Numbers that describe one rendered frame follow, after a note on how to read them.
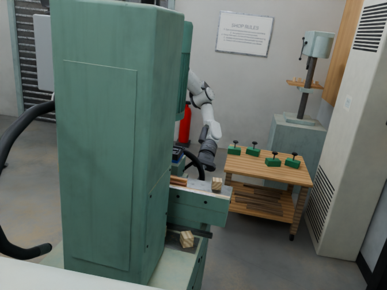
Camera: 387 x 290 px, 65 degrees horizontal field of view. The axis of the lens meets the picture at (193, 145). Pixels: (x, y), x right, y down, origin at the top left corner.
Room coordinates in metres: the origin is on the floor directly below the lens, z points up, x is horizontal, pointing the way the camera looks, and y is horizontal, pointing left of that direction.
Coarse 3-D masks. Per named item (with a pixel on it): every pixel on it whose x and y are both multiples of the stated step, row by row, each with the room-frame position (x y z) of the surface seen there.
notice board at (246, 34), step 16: (224, 16) 3.92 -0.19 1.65; (240, 16) 3.90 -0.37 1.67; (256, 16) 3.88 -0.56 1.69; (272, 16) 3.86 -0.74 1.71; (224, 32) 3.91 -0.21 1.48; (240, 32) 3.89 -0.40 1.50; (256, 32) 3.87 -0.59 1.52; (224, 48) 3.91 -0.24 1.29; (240, 48) 3.89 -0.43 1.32; (256, 48) 3.87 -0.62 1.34
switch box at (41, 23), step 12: (36, 24) 0.68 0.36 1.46; (48, 24) 0.67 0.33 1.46; (36, 36) 0.68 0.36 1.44; (48, 36) 0.67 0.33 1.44; (36, 48) 0.68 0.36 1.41; (48, 48) 0.67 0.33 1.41; (36, 60) 0.68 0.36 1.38; (48, 60) 0.67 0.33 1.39; (48, 72) 0.67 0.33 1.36; (48, 84) 0.67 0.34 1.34
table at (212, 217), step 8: (184, 176) 1.22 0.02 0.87; (192, 184) 1.10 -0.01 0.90; (200, 184) 1.11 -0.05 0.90; (208, 184) 1.11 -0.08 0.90; (216, 192) 1.05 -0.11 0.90; (224, 192) 1.06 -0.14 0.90; (168, 208) 0.95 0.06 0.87; (176, 208) 0.95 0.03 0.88; (184, 208) 0.94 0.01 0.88; (192, 208) 0.94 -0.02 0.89; (200, 208) 0.93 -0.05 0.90; (176, 216) 0.95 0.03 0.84; (184, 216) 0.94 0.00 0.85; (192, 216) 0.93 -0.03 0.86; (200, 216) 0.93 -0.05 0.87; (208, 216) 0.92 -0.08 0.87; (216, 216) 0.92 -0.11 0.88; (224, 216) 0.91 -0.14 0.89; (216, 224) 0.92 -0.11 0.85; (224, 224) 0.91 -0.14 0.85
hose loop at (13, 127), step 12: (36, 108) 0.62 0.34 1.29; (48, 108) 0.65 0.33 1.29; (24, 120) 0.58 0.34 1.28; (12, 132) 0.55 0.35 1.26; (0, 144) 0.52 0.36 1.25; (12, 144) 0.54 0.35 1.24; (0, 156) 0.51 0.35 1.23; (0, 168) 0.50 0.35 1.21; (0, 228) 0.48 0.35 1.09; (0, 240) 0.47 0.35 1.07; (0, 252) 0.48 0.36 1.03; (12, 252) 0.49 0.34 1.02; (24, 252) 0.52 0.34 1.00; (36, 252) 0.55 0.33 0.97; (48, 252) 0.59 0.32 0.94
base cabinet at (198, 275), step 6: (204, 246) 1.00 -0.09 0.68; (204, 252) 1.01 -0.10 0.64; (204, 258) 1.05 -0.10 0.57; (198, 264) 0.87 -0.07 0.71; (204, 264) 1.10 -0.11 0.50; (198, 270) 0.88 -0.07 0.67; (198, 276) 0.90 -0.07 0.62; (198, 282) 0.93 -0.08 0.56; (192, 288) 0.77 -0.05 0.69; (198, 288) 0.97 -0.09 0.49
